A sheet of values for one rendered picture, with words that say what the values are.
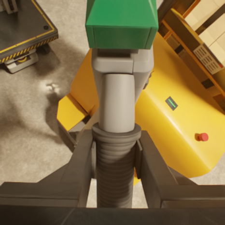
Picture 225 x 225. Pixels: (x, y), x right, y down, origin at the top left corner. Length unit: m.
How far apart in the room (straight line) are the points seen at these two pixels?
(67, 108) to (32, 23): 0.76
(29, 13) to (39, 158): 1.18
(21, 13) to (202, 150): 1.57
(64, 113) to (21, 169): 0.60
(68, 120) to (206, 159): 0.85
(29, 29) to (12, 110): 0.67
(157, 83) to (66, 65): 1.12
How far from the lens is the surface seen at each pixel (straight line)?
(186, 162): 0.85
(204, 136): 0.81
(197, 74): 1.22
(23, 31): 1.52
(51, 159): 1.48
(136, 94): 0.16
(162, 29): 1.01
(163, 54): 0.88
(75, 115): 1.15
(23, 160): 1.51
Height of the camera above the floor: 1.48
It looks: 68 degrees down
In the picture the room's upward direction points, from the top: 50 degrees clockwise
